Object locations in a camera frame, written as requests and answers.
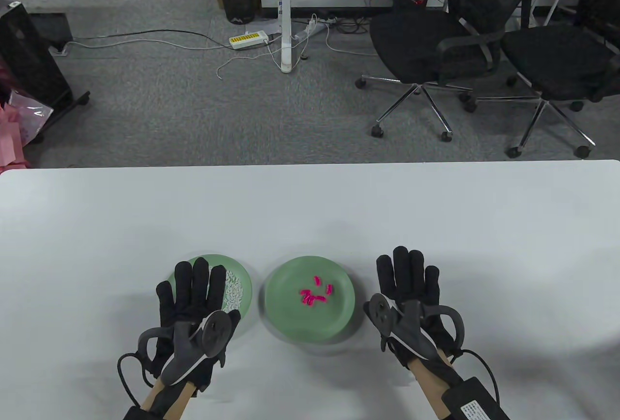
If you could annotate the yellow power strip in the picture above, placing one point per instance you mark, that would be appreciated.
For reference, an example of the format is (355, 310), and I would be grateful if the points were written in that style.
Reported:
(248, 40)

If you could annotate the black right wrist sensor box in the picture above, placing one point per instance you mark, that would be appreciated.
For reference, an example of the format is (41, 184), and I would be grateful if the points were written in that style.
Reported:
(472, 403)

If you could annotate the pink paper bag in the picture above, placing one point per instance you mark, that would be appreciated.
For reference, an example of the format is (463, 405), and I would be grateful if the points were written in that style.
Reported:
(9, 144)

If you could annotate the person's right hand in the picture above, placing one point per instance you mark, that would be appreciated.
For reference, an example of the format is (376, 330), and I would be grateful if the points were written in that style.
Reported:
(411, 279)

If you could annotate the green plate with rice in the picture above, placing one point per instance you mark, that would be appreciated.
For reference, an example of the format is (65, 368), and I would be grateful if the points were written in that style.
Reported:
(227, 262)

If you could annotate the white power strip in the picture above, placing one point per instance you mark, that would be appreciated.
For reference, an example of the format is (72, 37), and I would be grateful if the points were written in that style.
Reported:
(310, 30)

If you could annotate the black mesh office chair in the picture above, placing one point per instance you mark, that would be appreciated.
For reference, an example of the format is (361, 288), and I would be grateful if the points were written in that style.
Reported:
(416, 42)

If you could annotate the black padded office chair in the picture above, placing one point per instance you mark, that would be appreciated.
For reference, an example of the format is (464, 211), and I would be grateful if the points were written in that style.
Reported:
(557, 61)

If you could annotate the black wrist sensor box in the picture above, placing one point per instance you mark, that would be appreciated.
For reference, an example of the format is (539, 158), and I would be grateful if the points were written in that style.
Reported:
(472, 403)
(140, 412)

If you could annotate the pink plastic bag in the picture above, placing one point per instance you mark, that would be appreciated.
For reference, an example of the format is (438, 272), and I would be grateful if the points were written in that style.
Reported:
(29, 115)

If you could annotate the person's left hand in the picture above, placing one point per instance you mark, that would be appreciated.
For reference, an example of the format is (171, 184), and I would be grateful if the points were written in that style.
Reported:
(193, 294)

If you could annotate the black left wrist sensor box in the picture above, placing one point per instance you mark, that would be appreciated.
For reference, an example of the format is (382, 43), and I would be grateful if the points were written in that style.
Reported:
(140, 412)

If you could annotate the pile of pink gummy candies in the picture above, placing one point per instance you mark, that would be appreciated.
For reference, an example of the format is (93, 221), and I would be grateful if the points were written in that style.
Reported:
(307, 300)

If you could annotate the white desk leg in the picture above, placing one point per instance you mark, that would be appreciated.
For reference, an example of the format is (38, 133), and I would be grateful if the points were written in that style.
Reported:
(286, 27)

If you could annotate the person's left forearm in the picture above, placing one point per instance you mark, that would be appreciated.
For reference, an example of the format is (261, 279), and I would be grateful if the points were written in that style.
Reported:
(181, 400)

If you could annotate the black rolling cabinet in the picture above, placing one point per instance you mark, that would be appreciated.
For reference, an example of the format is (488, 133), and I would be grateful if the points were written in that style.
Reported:
(29, 61)

